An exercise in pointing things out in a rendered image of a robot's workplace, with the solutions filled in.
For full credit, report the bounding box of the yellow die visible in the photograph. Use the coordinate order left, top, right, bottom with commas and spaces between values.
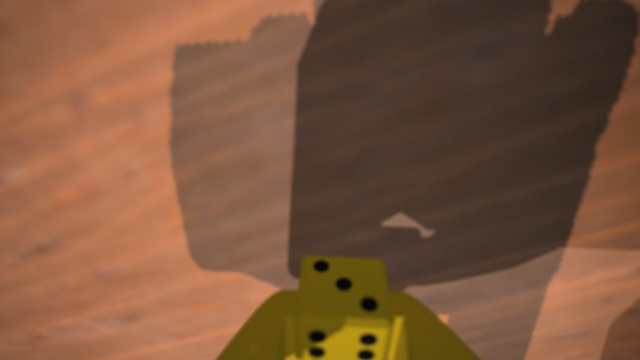
295, 255, 393, 360

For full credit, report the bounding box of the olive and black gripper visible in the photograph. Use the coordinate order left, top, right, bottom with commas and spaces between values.
216, 290, 481, 360

